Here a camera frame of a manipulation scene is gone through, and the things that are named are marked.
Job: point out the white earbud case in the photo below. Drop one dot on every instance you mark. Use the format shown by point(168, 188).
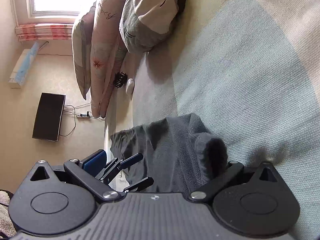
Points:
point(130, 87)

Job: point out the dark grey pants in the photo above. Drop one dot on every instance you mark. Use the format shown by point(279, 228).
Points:
point(175, 150)

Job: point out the black hair claw clip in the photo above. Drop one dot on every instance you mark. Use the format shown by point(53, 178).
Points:
point(120, 80)

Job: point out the long floral pillow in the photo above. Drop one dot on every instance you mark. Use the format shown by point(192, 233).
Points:
point(105, 42)

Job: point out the pink checked curtain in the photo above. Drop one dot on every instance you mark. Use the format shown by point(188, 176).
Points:
point(45, 32)

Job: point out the white power strip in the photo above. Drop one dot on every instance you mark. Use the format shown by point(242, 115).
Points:
point(83, 116)

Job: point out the person's fuzzy garment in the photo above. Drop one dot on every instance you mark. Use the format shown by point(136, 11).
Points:
point(4, 212)

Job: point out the grey cat-face cushion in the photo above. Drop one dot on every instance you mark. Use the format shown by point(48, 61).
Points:
point(147, 20)

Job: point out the black wall television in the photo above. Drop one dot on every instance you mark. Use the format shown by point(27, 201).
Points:
point(48, 117)

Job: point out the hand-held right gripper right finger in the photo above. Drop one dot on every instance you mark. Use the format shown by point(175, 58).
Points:
point(225, 173)

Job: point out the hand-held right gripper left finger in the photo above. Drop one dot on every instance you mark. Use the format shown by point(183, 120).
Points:
point(93, 162)

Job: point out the grey patchwork pillow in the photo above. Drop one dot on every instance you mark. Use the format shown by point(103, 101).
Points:
point(80, 55)

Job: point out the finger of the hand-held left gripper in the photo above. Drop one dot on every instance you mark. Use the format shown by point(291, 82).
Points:
point(131, 161)
point(140, 185)

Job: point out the wall air conditioner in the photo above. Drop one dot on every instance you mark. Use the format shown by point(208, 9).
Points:
point(23, 65)

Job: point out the bed with pastel patchwork sheet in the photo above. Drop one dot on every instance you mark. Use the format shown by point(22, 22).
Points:
point(237, 80)

